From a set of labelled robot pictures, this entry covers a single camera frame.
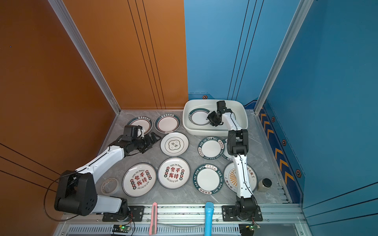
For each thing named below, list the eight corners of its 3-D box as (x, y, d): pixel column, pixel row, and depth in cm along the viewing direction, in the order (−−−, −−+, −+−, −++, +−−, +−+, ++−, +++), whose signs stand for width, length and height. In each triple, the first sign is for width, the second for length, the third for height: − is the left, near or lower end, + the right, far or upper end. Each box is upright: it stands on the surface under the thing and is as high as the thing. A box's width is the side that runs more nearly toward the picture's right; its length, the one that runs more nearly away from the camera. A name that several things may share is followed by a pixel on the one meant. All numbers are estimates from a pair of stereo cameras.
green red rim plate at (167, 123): (153, 133, 108) (152, 131, 106) (157, 115, 120) (156, 113, 118) (179, 133, 108) (179, 131, 106) (181, 115, 120) (181, 113, 118)
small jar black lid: (257, 192, 81) (264, 187, 73) (255, 184, 84) (261, 178, 76) (265, 192, 81) (273, 187, 73) (263, 184, 84) (270, 178, 76)
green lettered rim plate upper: (197, 160, 94) (197, 157, 92) (197, 139, 104) (197, 136, 102) (225, 160, 94) (226, 157, 92) (222, 139, 104) (222, 136, 102)
